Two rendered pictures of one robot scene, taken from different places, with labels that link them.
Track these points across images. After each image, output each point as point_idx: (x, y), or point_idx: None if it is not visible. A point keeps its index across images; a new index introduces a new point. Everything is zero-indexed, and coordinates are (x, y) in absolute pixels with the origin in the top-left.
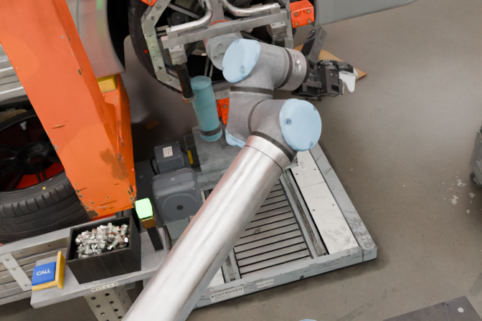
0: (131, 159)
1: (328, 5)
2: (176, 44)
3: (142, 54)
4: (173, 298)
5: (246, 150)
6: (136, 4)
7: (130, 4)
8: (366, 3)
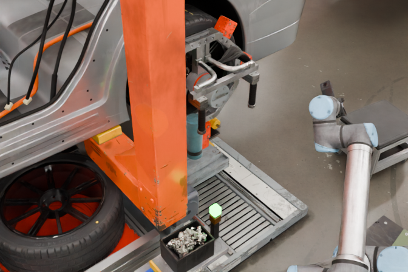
0: None
1: (251, 52)
2: (200, 96)
3: None
4: (363, 224)
5: (357, 151)
6: None
7: None
8: (270, 48)
